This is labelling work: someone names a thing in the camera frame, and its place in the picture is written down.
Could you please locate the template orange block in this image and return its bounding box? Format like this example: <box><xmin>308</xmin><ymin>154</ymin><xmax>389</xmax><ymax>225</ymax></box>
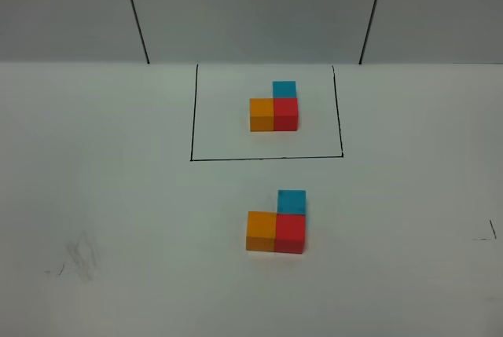
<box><xmin>249</xmin><ymin>98</ymin><xmax>274</xmax><ymax>132</ymax></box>

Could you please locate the template red block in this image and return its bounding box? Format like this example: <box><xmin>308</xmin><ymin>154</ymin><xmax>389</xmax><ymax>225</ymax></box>
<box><xmin>274</xmin><ymin>97</ymin><xmax>299</xmax><ymax>131</ymax></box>

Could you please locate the template blue block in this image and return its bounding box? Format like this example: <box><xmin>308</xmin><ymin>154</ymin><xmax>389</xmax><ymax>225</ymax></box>
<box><xmin>272</xmin><ymin>80</ymin><xmax>297</xmax><ymax>98</ymax></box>

